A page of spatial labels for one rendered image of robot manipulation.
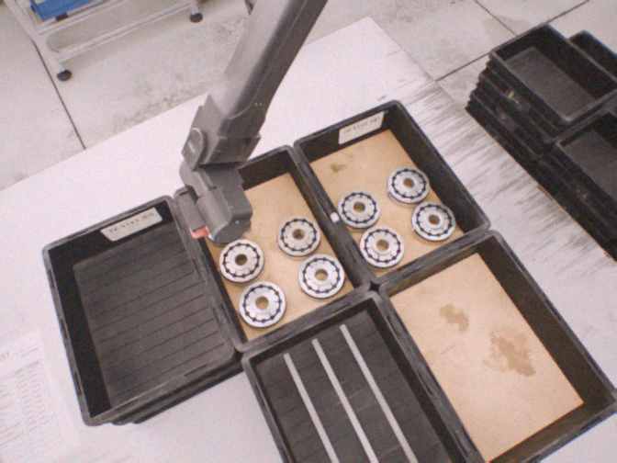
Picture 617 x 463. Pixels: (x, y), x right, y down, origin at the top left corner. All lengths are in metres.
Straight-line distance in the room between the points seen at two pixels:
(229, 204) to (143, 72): 2.15
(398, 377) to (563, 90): 1.38
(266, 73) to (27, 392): 1.00
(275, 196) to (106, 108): 1.65
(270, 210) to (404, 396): 0.52
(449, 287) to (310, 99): 0.75
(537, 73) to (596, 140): 0.35
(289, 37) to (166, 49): 2.30
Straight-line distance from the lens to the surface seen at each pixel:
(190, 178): 0.60
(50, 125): 2.64
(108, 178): 1.38
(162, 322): 1.00
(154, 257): 1.06
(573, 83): 2.02
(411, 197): 1.05
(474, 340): 1.00
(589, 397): 1.05
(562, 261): 1.30
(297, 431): 0.93
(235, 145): 0.56
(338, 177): 1.08
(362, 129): 1.11
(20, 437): 1.25
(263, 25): 0.47
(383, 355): 0.94
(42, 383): 1.24
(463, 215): 1.04
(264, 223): 1.03
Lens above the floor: 1.75
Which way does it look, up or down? 66 degrees down
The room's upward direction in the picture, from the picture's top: 2 degrees counter-clockwise
